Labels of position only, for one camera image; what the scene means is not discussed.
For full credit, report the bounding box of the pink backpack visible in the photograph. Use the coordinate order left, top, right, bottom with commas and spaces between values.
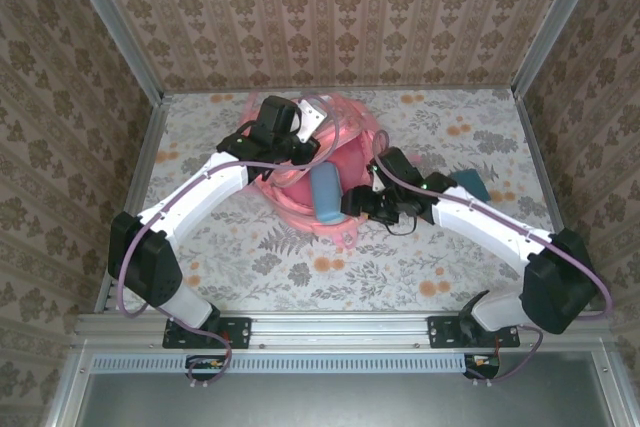
237, 89, 419, 249

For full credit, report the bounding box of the light blue pencil case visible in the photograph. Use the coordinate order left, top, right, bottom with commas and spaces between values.
308, 161, 347, 226

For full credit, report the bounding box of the teal case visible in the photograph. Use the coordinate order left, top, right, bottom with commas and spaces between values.
447, 169, 492, 202

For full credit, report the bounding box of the floral tablecloth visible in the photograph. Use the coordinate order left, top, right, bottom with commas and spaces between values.
115, 88, 577, 313

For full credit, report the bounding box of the grey metal sheet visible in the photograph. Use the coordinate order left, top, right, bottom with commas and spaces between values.
47, 350, 639, 427

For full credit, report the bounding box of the thin black right camera cable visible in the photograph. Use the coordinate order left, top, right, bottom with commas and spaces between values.
383, 210, 420, 237

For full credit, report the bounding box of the aluminium front rail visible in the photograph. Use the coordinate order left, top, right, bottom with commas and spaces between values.
73, 310, 612, 348

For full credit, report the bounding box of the aluminium rail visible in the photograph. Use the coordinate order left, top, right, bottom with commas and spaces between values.
93, 93, 172, 313
512, 89, 592, 312
73, 310, 612, 348

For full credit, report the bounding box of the aluminium left side rail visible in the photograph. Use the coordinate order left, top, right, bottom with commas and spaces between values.
93, 93, 172, 313

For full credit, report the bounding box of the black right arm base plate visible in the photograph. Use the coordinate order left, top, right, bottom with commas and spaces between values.
427, 315, 521, 350

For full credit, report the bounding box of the aluminium right side rail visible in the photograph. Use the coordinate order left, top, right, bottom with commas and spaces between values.
512, 89, 592, 312

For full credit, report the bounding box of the slotted grey cable duct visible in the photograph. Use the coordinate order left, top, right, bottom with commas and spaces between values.
91, 352, 501, 375

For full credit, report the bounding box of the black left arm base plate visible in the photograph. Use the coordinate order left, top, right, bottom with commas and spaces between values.
162, 315, 252, 350

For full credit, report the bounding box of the cable port with connectors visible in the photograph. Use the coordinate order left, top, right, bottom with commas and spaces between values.
462, 354, 502, 381
185, 354, 227, 382

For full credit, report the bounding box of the aluminium left corner post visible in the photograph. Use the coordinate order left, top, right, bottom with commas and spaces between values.
57, 0, 167, 104

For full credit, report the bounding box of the aluminium corner post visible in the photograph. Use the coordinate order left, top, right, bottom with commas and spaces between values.
512, 0, 610, 98
57, 0, 167, 104

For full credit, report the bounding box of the aluminium right corner post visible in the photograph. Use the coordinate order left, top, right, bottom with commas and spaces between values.
512, 0, 610, 98

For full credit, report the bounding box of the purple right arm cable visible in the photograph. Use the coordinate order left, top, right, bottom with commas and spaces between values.
372, 129, 614, 388

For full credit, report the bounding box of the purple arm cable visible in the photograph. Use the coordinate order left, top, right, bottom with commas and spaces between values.
372, 129, 614, 388
113, 92, 346, 391

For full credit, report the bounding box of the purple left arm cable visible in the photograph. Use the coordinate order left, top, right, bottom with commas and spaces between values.
113, 92, 346, 391

